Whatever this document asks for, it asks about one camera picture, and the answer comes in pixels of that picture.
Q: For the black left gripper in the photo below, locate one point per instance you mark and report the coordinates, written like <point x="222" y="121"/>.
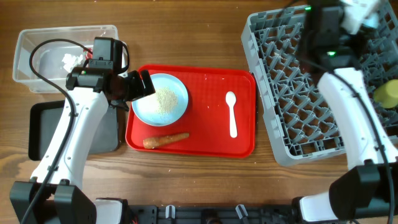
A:
<point x="137" y="90"/>

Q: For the yellow cup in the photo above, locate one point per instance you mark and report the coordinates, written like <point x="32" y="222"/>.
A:
<point x="386" y="95"/>

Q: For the red snack wrapper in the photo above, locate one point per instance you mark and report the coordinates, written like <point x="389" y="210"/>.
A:
<point x="88" y="54"/>

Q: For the light blue bowl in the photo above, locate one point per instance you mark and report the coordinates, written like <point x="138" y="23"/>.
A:
<point x="371" y="21"/>

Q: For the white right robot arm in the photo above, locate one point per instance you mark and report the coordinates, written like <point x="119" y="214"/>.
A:
<point x="335" y="35"/>

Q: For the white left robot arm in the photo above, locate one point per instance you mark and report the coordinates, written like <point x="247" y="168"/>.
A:
<point x="53" y="194"/>

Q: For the black waste tray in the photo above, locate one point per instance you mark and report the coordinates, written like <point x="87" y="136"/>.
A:
<point x="44" y="118"/>

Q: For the grey dishwasher rack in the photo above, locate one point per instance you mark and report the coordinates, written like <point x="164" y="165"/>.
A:
<point x="300" y="125"/>

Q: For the pile of rice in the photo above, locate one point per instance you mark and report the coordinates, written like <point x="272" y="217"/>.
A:
<point x="166" y="101"/>

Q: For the light blue plate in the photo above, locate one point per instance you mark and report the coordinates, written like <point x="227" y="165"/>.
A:
<point x="144" y="108"/>

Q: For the orange carrot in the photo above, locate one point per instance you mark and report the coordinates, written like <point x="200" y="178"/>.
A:
<point x="154" y="142"/>

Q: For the red serving tray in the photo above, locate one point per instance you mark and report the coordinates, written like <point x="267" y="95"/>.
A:
<point x="207" y="116"/>

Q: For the white plastic spoon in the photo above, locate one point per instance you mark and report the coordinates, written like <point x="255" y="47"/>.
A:
<point x="231" y="101"/>

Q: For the crumpled white tissue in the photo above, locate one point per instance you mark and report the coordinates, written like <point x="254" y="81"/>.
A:
<point x="70" y="61"/>

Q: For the clear plastic bin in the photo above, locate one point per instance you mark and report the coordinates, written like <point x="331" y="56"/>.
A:
<point x="47" y="60"/>

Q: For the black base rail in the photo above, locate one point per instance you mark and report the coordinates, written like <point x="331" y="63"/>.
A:
<point x="237" y="214"/>

